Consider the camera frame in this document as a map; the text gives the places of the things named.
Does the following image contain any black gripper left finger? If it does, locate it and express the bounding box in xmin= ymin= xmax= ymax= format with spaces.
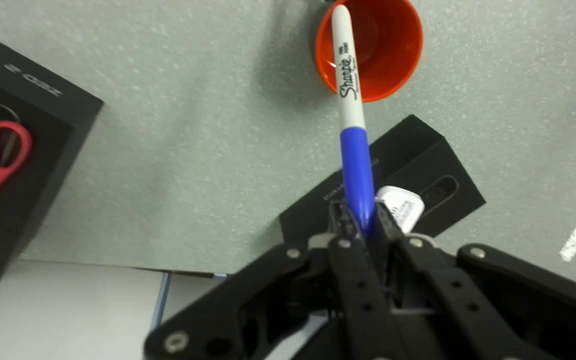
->
xmin=143 ymin=199 xmax=409 ymax=360

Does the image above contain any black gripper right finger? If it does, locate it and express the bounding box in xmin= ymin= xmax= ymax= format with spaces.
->
xmin=374 ymin=203 xmax=576 ymax=360

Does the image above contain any blue capped white marker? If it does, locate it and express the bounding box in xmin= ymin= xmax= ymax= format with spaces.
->
xmin=328 ymin=1 xmax=378 ymax=243

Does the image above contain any black cup red inside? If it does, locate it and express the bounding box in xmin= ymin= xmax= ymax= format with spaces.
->
xmin=313 ymin=0 xmax=428 ymax=105

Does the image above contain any small white rounded object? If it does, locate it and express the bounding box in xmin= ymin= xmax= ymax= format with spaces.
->
xmin=374 ymin=183 xmax=428 ymax=235

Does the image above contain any white tape strip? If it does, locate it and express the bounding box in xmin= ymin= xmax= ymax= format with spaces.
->
xmin=559 ymin=224 xmax=576 ymax=264

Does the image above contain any black box with white item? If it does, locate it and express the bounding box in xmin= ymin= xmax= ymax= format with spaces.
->
xmin=278 ymin=112 xmax=489 ymax=251

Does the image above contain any black box holding scissors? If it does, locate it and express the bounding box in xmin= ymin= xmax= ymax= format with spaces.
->
xmin=0 ymin=39 xmax=107 ymax=285

